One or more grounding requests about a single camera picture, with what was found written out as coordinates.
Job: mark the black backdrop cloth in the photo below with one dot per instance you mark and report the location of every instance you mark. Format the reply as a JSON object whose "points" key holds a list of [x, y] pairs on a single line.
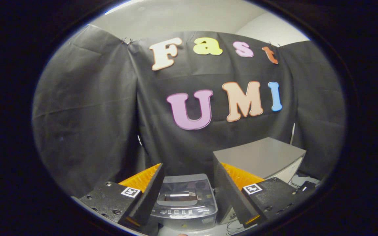
{"points": [[94, 108]]}

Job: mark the grey cabinet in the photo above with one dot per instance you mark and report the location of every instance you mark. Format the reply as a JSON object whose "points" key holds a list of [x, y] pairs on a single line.
{"points": [[261, 157]]}

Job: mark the small grey washing machine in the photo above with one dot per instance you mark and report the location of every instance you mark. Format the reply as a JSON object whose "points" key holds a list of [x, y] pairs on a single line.
{"points": [[182, 196]]}

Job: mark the thin metal stand pole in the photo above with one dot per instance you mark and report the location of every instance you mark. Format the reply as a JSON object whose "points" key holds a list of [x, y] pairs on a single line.
{"points": [[292, 134]]}

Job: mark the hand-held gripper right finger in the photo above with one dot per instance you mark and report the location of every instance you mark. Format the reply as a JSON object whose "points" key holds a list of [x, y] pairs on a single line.
{"points": [[231, 193]]}

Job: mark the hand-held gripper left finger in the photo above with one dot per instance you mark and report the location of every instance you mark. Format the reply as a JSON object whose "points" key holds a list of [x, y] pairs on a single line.
{"points": [[149, 193]]}

